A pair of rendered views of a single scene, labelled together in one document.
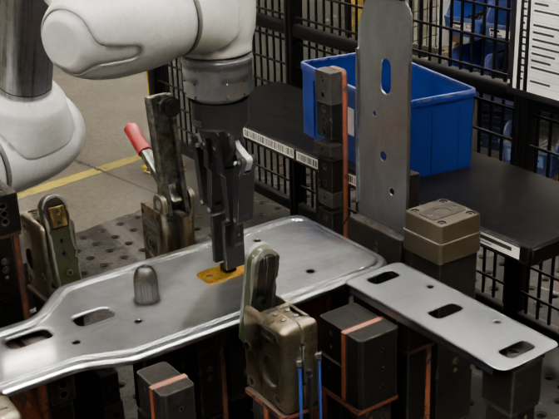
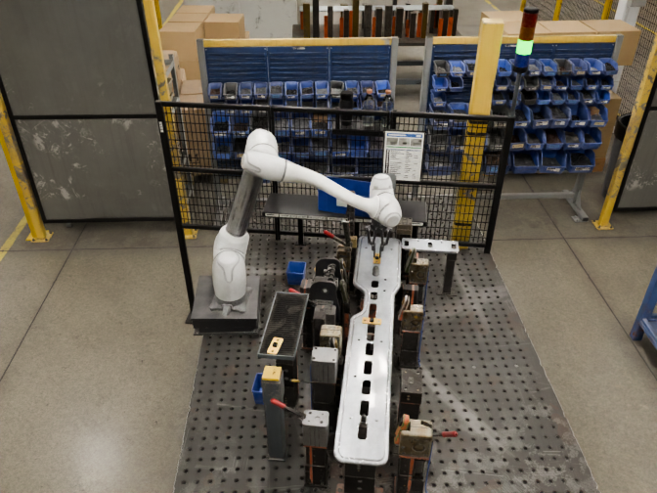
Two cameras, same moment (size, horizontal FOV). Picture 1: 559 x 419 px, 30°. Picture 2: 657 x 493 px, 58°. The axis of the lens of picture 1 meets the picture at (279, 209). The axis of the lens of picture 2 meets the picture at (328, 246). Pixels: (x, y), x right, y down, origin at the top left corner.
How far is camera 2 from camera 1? 2.32 m
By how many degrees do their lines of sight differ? 44
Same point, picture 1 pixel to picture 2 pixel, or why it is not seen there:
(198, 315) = (393, 271)
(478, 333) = (443, 246)
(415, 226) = (402, 227)
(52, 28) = (391, 218)
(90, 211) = (37, 273)
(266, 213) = (260, 238)
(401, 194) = not seen: hidden behind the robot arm
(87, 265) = not seen: hidden behind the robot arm
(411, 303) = (421, 246)
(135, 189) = (42, 252)
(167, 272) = (366, 265)
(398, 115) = not seen: hidden behind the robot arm
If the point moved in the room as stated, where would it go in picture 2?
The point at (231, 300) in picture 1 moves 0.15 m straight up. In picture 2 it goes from (391, 264) to (393, 239)
